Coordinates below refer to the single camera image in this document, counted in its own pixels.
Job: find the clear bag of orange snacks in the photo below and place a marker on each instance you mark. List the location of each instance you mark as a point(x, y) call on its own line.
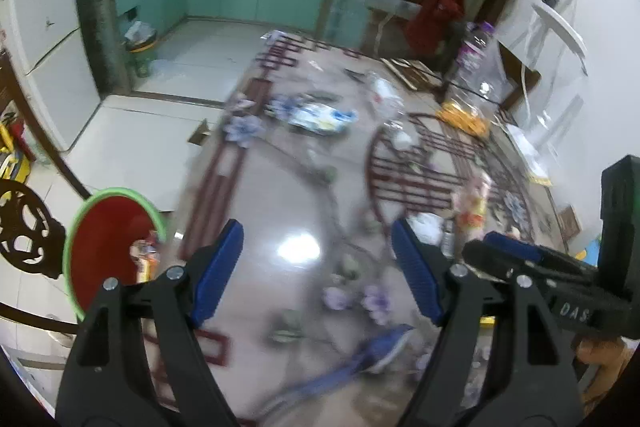
point(473, 114)

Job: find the red hanging garment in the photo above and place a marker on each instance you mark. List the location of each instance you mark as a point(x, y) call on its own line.
point(427, 29)

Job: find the crumpled white tissue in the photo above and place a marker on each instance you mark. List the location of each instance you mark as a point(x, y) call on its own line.
point(427, 227)

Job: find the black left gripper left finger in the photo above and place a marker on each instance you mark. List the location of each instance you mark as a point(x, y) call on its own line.
point(136, 360)

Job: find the green kitchen trash bin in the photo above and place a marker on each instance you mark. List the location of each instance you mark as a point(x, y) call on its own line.
point(140, 41)

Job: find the blue white snack wrapper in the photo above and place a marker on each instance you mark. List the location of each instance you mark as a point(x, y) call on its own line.
point(321, 119)

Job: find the purple label water bottle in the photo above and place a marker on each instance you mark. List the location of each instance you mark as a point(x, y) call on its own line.
point(474, 66)

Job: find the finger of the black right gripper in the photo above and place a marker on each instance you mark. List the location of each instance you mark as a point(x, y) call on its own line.
point(556, 275)

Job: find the brown patterned flat box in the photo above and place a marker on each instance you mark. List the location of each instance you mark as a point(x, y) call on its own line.
point(413, 74)

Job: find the wooden chair by wall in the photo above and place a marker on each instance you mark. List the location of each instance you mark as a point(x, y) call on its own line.
point(517, 81)

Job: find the dark carved wooden chair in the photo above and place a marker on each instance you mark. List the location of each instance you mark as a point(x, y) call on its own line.
point(32, 241)

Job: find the orange snack bag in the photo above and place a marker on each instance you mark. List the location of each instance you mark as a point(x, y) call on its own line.
point(144, 253)

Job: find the small cardboard box on floor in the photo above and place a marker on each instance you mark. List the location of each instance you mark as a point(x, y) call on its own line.
point(200, 134)

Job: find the red bin with green rim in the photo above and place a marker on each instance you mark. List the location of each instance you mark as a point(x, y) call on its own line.
point(98, 241)

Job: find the blue plastic wrapper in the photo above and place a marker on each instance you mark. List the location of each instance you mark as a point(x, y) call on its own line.
point(371, 357)

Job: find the pink milk carton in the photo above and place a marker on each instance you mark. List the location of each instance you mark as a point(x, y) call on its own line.
point(470, 205)

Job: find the white refrigerator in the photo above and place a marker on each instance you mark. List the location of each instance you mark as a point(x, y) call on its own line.
point(48, 56)

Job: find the clear empty plastic bottle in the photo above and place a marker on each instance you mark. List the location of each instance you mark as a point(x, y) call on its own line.
point(389, 107)

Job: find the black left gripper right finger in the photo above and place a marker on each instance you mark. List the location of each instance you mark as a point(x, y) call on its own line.
point(529, 380)

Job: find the person's right hand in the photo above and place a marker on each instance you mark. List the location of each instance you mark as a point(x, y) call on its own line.
point(611, 356)

